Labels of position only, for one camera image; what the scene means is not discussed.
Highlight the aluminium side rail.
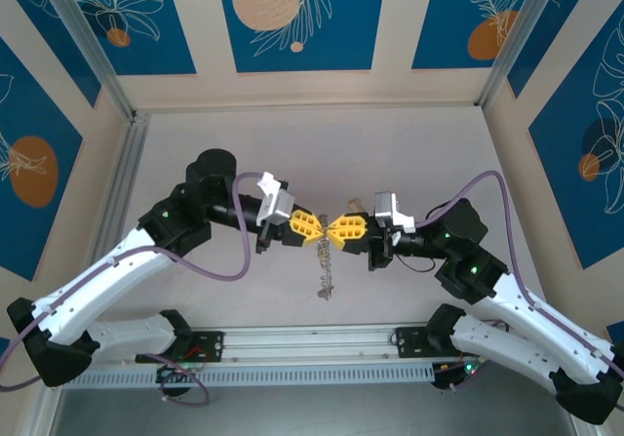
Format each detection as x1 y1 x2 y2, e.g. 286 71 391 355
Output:
567 409 601 436
36 110 151 436

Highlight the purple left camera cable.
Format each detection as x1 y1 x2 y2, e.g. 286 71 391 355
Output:
0 170 268 391

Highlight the aluminium frame post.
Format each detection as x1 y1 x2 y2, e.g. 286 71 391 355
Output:
475 0 560 110
33 0 138 123

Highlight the thin black cable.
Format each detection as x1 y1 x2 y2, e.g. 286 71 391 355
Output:
393 253 445 274

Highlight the black base electronics board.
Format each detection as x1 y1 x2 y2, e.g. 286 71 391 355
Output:
155 362 197 399
431 356 488 394

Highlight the metal strip with key rings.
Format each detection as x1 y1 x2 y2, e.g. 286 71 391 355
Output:
313 236 338 301

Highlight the thin purple cable loop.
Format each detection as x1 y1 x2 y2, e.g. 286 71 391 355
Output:
158 352 212 409

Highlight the white slotted cable duct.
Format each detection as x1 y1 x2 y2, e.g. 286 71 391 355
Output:
62 361 439 389

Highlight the aluminium arm base rail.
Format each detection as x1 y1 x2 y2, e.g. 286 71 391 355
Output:
221 326 399 360

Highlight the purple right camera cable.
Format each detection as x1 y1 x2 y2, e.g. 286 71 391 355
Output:
413 170 624 377

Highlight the purple camera cable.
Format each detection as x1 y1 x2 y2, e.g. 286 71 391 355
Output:
413 170 624 377
0 170 268 391

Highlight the thin aluminium frame beam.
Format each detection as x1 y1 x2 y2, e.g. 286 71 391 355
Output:
131 102 485 115

